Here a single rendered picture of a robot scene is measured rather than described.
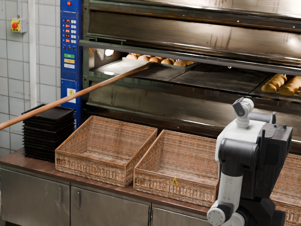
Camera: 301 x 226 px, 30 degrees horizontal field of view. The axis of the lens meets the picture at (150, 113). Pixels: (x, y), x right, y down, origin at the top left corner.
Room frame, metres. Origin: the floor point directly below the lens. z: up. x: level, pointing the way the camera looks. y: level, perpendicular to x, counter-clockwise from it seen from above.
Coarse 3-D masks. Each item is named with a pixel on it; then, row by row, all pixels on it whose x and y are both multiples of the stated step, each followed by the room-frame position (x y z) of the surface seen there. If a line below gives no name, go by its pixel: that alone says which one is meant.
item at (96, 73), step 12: (96, 72) 4.00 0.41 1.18; (108, 72) 4.01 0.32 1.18; (144, 84) 3.84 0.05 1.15; (156, 84) 3.80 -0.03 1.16; (168, 84) 3.76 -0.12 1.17; (180, 84) 3.75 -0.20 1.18; (216, 96) 3.62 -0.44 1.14; (228, 96) 3.58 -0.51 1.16; (240, 96) 3.55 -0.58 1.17; (252, 96) 3.52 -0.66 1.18; (264, 96) 3.54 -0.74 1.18; (288, 108) 3.42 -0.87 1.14; (300, 108) 3.39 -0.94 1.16
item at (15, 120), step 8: (128, 72) 3.93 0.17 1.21; (112, 80) 3.71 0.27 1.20; (88, 88) 3.45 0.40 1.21; (96, 88) 3.52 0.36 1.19; (72, 96) 3.27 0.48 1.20; (48, 104) 3.07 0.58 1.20; (56, 104) 3.12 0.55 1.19; (32, 112) 2.93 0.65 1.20; (40, 112) 2.98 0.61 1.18; (16, 120) 2.80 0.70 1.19; (0, 128) 2.69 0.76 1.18
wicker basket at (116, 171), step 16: (80, 128) 3.83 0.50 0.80; (96, 128) 3.94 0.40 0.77; (128, 128) 3.84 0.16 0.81; (144, 128) 3.79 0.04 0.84; (64, 144) 3.65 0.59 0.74; (80, 144) 3.84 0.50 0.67; (96, 144) 3.90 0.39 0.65; (112, 144) 3.85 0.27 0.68; (128, 144) 3.80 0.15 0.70; (144, 144) 3.57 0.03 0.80; (64, 160) 3.54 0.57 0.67; (80, 160) 3.48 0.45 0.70; (96, 160) 3.42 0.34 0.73; (112, 160) 3.76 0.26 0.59; (128, 160) 3.76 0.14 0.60; (80, 176) 3.48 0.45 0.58; (96, 176) 3.43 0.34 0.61; (112, 176) 3.49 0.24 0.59; (128, 176) 3.37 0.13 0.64
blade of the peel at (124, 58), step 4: (124, 60) 4.42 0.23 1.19; (128, 60) 4.40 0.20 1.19; (132, 60) 4.39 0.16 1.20; (136, 60) 4.37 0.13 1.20; (140, 60) 4.36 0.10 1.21; (156, 64) 4.29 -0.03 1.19; (160, 64) 4.28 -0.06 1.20; (164, 64) 4.27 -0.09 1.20; (168, 64) 4.25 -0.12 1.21; (196, 64) 4.40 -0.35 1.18; (172, 68) 4.24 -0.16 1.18; (176, 68) 4.22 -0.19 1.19; (180, 68) 4.21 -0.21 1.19; (184, 68) 4.19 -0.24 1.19; (188, 68) 4.25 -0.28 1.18
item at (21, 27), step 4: (12, 20) 4.22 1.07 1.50; (16, 20) 4.20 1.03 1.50; (20, 20) 4.19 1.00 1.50; (24, 20) 4.23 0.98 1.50; (20, 24) 4.19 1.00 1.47; (24, 24) 4.23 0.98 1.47; (12, 28) 4.22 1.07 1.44; (16, 28) 4.20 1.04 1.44; (20, 28) 4.19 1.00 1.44; (24, 28) 4.23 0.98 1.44; (20, 32) 4.19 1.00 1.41
